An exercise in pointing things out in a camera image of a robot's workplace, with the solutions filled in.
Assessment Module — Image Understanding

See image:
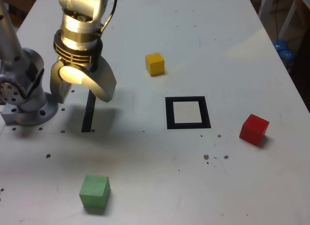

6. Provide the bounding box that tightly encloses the green cube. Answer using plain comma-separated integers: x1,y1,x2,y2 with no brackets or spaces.
79,175,111,209

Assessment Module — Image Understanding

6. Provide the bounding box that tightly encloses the red cube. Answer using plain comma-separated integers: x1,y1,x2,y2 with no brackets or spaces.
239,114,270,146

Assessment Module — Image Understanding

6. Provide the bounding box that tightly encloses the yellow cube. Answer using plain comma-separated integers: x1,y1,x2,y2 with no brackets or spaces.
145,52,165,77

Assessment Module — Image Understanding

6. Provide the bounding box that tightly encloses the black tape square outline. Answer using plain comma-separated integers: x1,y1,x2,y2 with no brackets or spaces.
165,96,212,130

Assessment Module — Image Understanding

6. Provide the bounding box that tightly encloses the white metal stand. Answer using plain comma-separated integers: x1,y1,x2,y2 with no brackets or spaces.
258,0,297,42

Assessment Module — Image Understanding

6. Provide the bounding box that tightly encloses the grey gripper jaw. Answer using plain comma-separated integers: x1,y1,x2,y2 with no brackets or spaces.
49,60,73,104
81,57,117,104

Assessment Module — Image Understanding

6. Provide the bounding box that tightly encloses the blue balloon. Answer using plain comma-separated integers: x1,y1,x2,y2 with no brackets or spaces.
273,39,289,52
278,49,296,66

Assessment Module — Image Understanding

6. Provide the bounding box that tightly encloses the black tape strip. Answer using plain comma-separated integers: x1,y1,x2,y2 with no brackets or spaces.
81,90,97,133

